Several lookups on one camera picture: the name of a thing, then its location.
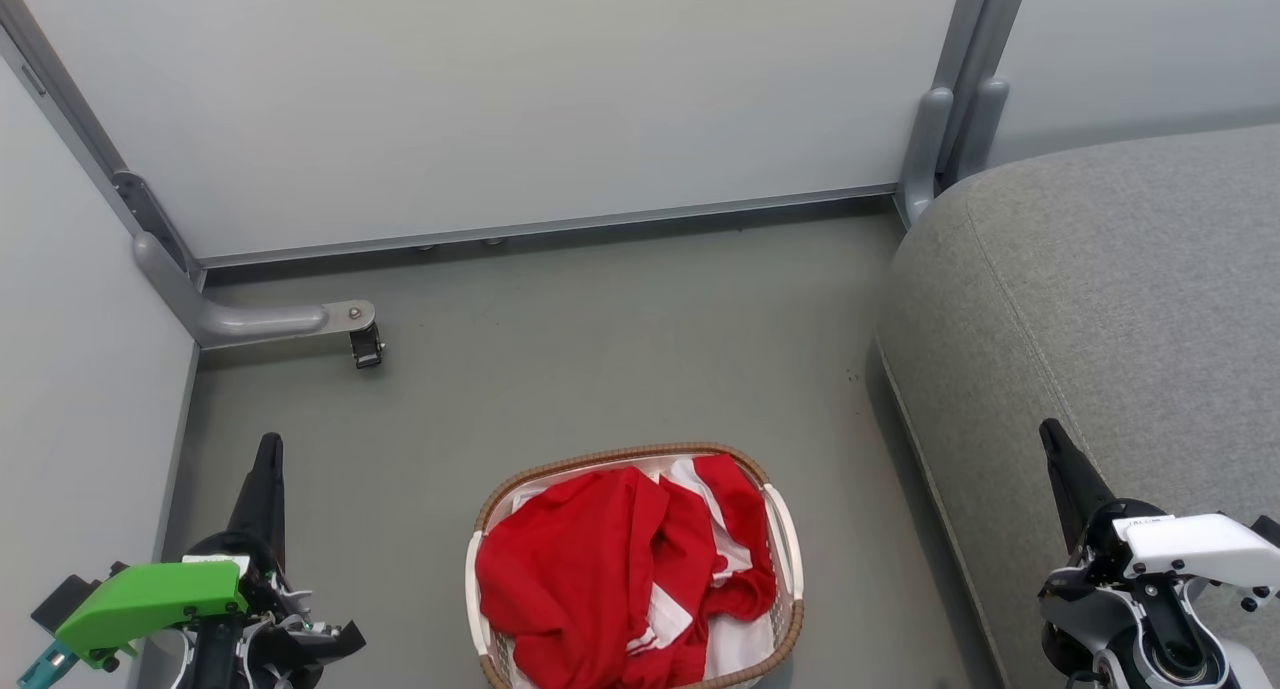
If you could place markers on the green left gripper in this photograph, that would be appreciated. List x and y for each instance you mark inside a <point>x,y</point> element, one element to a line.
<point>150,599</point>

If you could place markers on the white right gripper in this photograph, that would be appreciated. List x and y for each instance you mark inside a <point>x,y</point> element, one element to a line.
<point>1200,549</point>

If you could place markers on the plain red garment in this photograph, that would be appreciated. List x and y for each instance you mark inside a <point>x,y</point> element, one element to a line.
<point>570,579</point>

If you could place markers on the red white striped garment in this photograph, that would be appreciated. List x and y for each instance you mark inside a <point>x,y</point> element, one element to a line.
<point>740,529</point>

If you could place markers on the grey fabric sofa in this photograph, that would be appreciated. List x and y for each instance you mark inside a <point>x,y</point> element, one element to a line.
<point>1100,299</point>

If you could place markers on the long grey partition foot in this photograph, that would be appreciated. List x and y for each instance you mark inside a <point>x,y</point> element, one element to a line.
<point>250,321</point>

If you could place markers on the black caster wheel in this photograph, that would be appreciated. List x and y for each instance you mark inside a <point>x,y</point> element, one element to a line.
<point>366,349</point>

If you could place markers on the wicker laundry basket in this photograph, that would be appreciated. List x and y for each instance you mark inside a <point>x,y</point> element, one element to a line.
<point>600,459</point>

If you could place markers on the short grey partition foot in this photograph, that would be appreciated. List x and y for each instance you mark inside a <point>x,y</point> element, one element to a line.
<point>925,149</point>
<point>985,119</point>

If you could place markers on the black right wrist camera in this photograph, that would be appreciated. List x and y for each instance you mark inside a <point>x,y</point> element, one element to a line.
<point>1268,529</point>

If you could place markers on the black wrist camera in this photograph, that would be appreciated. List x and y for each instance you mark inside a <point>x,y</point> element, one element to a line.
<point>1268,529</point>
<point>65,599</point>

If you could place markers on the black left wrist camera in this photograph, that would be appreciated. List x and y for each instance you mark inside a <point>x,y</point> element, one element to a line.
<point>65,599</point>

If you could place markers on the grey partition bottom rail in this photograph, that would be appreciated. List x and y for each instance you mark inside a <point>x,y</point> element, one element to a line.
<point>550,224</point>

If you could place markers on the grey partition post with hinge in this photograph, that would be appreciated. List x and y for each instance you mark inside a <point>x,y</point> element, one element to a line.
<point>60,99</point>

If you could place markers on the plain grey partition post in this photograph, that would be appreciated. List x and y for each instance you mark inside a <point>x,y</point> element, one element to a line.
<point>985,19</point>

